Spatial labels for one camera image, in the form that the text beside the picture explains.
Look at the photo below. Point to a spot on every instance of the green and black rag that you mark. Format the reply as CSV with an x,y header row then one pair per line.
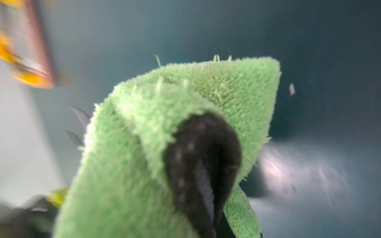
x,y
164,154

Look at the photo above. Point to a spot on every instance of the small sickle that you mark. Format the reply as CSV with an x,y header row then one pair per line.
x,y
73,138
82,116

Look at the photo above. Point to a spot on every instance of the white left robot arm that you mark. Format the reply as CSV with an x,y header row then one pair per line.
x,y
36,220

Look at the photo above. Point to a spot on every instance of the yellow-tipped steel tongs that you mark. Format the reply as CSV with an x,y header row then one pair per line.
x,y
26,71

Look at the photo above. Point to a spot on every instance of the pink plastic tray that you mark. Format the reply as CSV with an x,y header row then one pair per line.
x,y
36,38

